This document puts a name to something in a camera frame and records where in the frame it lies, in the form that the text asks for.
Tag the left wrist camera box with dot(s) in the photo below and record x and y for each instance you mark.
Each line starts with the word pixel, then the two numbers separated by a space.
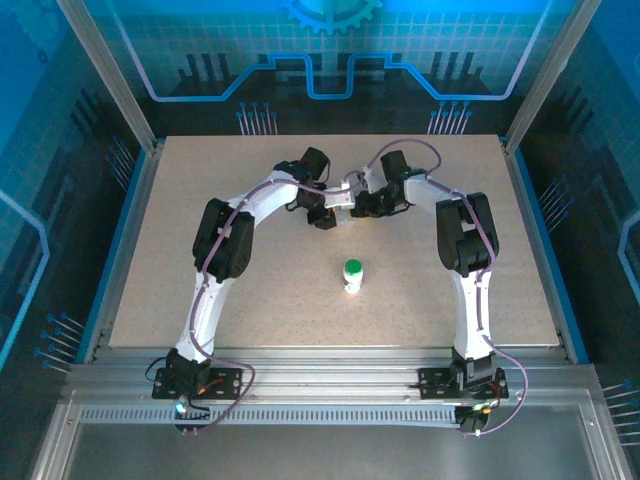
pixel 340 198

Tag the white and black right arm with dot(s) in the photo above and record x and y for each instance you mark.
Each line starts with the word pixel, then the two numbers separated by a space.
pixel 467 235

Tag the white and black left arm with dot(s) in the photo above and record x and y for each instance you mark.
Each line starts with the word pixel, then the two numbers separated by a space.
pixel 220 240

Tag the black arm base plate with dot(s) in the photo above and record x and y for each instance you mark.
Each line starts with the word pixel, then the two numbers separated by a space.
pixel 435 382
pixel 227 382

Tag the aluminium frame post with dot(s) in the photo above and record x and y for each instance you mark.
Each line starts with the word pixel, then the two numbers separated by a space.
pixel 115 80
pixel 545 80

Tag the pink and clear pill organizer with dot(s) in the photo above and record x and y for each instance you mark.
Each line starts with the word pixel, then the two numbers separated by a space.
pixel 346 218

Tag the grey metal shelf panel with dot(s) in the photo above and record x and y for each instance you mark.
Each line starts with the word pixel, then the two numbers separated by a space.
pixel 325 455

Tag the white bottle with green cap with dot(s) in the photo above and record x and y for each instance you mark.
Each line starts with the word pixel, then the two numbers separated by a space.
pixel 353 275

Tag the aluminium mounting rail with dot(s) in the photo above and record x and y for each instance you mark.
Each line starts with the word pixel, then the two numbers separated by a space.
pixel 325 375

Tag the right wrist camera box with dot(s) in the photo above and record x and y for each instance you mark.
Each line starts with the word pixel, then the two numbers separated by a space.
pixel 370 179

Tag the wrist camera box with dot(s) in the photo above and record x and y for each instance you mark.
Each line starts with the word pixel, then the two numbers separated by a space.
pixel 340 198
pixel 370 179

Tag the aluminium table side rail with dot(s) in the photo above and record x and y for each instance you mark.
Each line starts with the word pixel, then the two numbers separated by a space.
pixel 117 260
pixel 540 250

